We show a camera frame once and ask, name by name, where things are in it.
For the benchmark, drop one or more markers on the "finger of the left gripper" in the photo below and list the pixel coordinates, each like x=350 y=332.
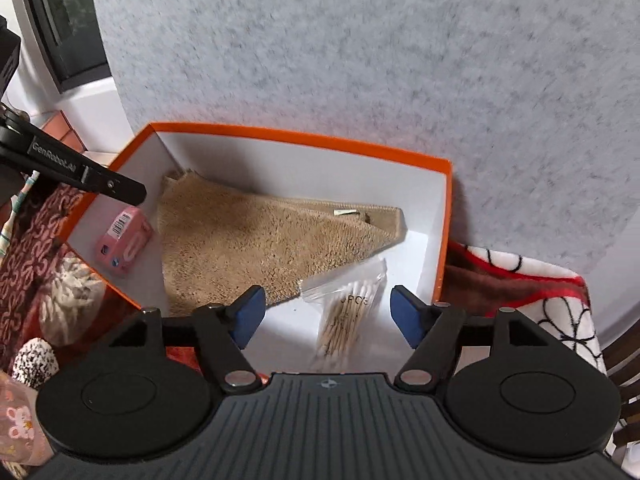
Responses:
x=26 y=148

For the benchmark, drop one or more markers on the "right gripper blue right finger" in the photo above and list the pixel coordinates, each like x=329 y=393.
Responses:
x=432 y=333

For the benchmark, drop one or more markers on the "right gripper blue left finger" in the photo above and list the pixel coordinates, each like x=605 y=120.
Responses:
x=222 y=333

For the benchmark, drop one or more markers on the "beige terry towel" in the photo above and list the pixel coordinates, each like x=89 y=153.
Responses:
x=218 y=241

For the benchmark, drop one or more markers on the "bag of cotton swabs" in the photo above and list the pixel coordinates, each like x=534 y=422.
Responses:
x=346 y=297

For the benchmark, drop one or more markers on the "pink wet wipes pack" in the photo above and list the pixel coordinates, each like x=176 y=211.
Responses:
x=122 y=243

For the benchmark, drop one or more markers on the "copper storage boxes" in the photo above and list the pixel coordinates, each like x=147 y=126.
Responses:
x=55 y=124

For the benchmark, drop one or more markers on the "striped paper tube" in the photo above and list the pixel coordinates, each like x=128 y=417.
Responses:
x=16 y=203

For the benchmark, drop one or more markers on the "red patterned plush tablecloth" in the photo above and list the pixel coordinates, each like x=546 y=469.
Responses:
x=518 y=405

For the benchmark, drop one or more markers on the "orange cardboard box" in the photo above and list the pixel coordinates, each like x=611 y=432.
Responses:
x=290 y=165

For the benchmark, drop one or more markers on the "dark wooden chair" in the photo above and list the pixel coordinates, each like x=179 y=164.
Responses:
x=622 y=362

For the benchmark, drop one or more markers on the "frosted drinking glass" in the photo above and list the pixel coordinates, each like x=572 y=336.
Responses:
x=22 y=439

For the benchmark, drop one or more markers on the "dark window frame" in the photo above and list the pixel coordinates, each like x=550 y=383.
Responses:
x=69 y=38

